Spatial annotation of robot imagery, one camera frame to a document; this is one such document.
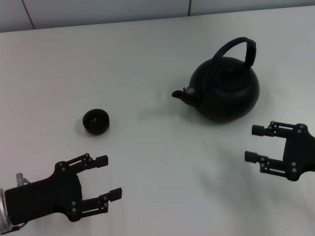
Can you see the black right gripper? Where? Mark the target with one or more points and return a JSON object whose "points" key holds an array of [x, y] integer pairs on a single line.
{"points": [[302, 150]]}

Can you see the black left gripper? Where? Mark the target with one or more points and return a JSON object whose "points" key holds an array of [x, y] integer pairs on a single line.
{"points": [[49, 194]]}

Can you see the black round teapot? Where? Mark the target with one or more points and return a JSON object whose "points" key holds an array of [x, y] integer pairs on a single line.
{"points": [[229, 98]]}

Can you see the small black teacup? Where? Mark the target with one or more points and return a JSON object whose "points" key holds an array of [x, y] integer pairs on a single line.
{"points": [[96, 121]]}

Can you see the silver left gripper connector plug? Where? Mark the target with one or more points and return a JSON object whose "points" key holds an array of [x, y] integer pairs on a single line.
{"points": [[20, 178]]}

